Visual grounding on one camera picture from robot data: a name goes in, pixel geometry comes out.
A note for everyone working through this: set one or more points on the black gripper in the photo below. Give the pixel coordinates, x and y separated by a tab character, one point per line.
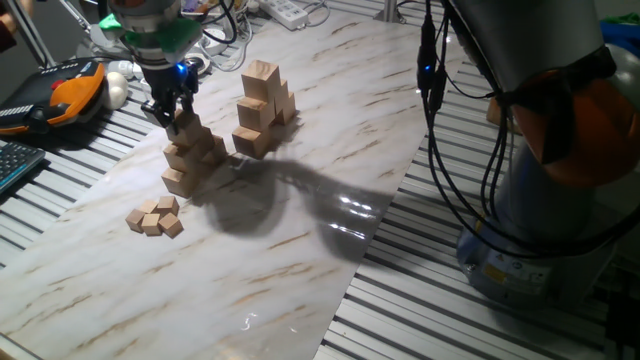
167	82

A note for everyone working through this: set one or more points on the silver orange robot arm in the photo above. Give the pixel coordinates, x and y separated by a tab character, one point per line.
525	40

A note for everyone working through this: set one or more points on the dark sleeved person forearm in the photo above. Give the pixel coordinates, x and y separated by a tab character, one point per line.
6	42

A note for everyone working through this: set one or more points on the bare person hand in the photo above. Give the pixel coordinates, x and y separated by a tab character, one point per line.
6	22

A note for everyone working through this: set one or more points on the round silver coil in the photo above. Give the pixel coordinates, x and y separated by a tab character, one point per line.
200	64

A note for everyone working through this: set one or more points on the white egg shaped object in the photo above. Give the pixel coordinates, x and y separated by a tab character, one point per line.
116	90

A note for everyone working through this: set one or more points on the white plastic bottle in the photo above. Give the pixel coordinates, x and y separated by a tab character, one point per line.
122	69

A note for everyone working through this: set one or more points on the white power adapter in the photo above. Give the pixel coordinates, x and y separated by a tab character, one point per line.
214	42

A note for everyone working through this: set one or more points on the large wooden cube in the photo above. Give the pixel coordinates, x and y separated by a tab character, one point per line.
247	145
254	115
289	110
260	80
281	97

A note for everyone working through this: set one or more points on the small wooden cube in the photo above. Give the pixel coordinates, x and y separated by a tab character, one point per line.
148	206
168	205
171	225
151	225
135	221

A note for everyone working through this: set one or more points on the orange black teach pendant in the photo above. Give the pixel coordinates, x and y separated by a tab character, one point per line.
70	97

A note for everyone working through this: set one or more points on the white power strip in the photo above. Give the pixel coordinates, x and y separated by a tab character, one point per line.
285	12

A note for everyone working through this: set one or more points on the grey metal bar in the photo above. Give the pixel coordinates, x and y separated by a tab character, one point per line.
30	32

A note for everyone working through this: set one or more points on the black computer keyboard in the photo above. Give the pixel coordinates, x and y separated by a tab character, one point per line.
20	162

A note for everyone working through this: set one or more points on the marble pattern mat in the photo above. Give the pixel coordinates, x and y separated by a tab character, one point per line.
250	300

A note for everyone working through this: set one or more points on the blue bag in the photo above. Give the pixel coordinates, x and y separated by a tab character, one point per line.
620	36

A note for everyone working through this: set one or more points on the green cloth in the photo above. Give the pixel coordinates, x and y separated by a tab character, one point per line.
625	19

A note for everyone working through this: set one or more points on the green wrist mount flange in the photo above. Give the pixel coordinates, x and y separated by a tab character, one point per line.
170	37

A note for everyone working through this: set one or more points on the aluminium frame post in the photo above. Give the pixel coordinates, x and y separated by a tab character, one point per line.
389	11

